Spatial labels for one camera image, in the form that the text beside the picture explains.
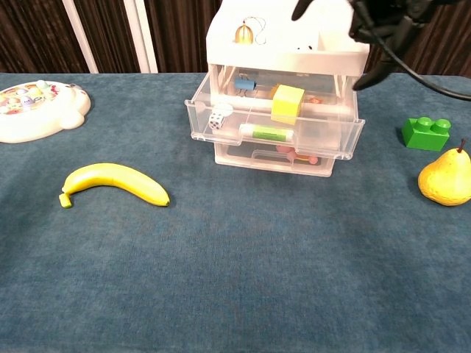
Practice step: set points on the yellow cube block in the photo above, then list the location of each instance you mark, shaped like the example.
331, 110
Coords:
287, 104

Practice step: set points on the yellow toy pear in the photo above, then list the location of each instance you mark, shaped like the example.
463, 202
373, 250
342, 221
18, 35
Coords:
445, 180

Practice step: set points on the dark brown pleated curtain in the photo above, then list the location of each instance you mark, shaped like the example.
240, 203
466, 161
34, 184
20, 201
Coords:
37, 36

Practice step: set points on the white frame post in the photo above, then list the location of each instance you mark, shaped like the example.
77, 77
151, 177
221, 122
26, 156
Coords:
141, 36
81, 36

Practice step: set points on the pink bead toy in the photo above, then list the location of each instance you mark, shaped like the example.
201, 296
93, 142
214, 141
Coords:
283, 149

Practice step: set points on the white dice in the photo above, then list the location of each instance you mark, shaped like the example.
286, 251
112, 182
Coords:
216, 121

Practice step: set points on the white plastic drawer unit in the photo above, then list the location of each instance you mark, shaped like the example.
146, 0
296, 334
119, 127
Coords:
279, 36

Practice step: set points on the small blue spool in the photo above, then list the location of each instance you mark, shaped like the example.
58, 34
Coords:
244, 84

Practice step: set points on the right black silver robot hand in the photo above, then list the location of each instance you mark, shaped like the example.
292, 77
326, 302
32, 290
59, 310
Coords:
397, 22

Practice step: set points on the clear drawer with glue stick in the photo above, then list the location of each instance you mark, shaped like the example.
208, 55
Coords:
324, 132

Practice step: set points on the yellow toy banana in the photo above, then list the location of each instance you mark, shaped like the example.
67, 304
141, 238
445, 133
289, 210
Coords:
121, 178

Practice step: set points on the white fishing game toy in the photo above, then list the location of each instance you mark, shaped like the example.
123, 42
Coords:
55, 121

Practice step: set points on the white green glue stick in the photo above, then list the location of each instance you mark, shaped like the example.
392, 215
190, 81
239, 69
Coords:
266, 133

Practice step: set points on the small orange toy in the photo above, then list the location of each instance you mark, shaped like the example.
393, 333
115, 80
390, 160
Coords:
314, 100

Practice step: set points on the blue velvet tablecloth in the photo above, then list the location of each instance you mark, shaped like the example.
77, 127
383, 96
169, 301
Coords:
235, 276

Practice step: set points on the green building block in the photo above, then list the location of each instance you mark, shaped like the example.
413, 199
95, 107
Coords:
423, 138

